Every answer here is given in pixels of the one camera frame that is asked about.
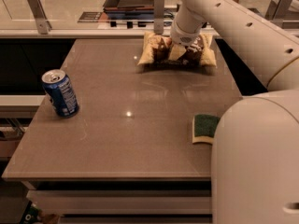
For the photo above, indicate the brown chip bag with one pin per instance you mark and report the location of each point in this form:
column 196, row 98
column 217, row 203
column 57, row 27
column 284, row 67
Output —
column 156, row 49

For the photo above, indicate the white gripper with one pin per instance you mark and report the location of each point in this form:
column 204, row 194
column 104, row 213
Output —
column 184, row 36

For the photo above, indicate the right metal railing bracket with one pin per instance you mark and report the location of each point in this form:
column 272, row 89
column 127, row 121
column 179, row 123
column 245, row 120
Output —
column 283, row 13

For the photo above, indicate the left metal railing bracket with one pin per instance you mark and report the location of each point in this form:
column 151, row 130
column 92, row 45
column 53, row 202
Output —
column 42, row 23

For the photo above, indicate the metal railing bracket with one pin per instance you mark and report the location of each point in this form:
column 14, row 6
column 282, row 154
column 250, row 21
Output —
column 283, row 13
column 158, row 16
column 42, row 23

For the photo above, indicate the table drawer front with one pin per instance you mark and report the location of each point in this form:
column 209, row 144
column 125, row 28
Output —
column 121, row 202

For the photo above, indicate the blue pepsi can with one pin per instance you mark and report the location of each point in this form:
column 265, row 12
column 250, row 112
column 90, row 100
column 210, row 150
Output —
column 57, row 85

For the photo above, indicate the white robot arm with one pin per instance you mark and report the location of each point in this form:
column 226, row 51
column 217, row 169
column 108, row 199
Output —
column 255, row 153

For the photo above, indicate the middle metal railing bracket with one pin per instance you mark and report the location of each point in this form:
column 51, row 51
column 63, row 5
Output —
column 158, row 16

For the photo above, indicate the green yellow sponge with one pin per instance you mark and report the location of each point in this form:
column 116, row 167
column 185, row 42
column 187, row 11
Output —
column 203, row 128

